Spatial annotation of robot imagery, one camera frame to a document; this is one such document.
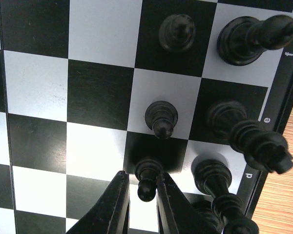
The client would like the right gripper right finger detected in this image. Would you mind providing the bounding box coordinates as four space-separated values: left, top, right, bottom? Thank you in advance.
157 172 221 234

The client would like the black bishop chess piece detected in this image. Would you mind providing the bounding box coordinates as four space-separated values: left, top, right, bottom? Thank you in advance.
217 15 293 66

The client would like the black pawn piece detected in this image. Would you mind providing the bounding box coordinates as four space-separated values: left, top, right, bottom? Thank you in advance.
159 14 196 53
135 157 164 202

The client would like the black king chess piece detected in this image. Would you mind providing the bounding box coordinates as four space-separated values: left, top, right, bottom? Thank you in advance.
206 99 293 174

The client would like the black queen chess piece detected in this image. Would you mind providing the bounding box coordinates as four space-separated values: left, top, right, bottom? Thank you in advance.
193 159 259 234

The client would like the black pawn on e-file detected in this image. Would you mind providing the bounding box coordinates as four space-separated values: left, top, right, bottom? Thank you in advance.
145 100 178 139

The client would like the black silver chess board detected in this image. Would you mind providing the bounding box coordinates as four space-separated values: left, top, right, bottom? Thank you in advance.
0 0 293 234

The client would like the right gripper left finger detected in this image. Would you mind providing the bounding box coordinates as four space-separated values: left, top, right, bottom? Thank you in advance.
67 171 130 234

